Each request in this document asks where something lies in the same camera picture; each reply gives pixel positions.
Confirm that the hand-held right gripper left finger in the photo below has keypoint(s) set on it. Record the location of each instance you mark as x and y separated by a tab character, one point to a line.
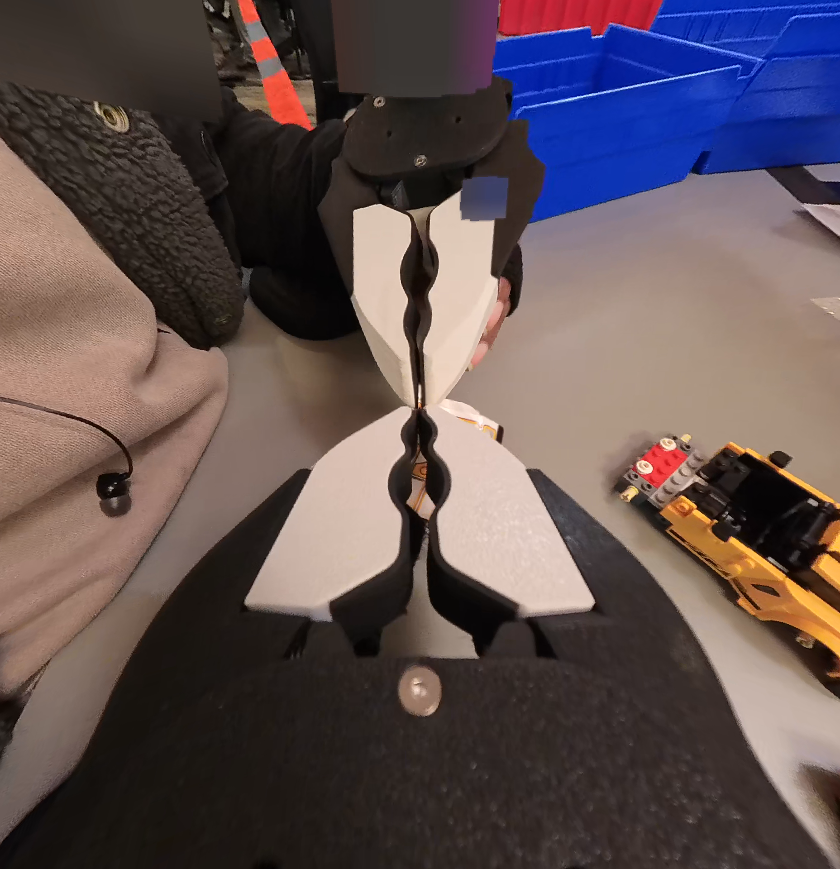
338	529

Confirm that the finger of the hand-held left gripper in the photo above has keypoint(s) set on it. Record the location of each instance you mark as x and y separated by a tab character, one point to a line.
461	292
379	285

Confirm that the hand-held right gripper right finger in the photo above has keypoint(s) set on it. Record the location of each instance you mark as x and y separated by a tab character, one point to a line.
501	529

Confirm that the white sticker sheet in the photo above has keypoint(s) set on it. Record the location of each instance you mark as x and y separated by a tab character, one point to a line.
471	421

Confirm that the yellow lego car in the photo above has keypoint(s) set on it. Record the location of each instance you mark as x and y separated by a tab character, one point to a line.
746	543

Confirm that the person's left hand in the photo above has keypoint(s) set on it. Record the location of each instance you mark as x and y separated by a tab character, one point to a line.
496	319

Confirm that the blue plastic bin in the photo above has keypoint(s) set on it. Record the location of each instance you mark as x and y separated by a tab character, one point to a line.
549	61
630	149
800	115

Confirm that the orange reflective traffic cone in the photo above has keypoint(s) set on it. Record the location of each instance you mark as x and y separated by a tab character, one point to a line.
270	68

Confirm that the black fleece jacket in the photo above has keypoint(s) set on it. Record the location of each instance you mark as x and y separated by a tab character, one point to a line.
121	203

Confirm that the beige hoodie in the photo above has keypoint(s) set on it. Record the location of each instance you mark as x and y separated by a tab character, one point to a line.
67	407

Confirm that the white paper scrap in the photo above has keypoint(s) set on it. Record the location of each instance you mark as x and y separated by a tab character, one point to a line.
837	309

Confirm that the white paper sheet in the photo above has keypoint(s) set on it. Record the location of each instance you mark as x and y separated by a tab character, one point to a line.
834	224

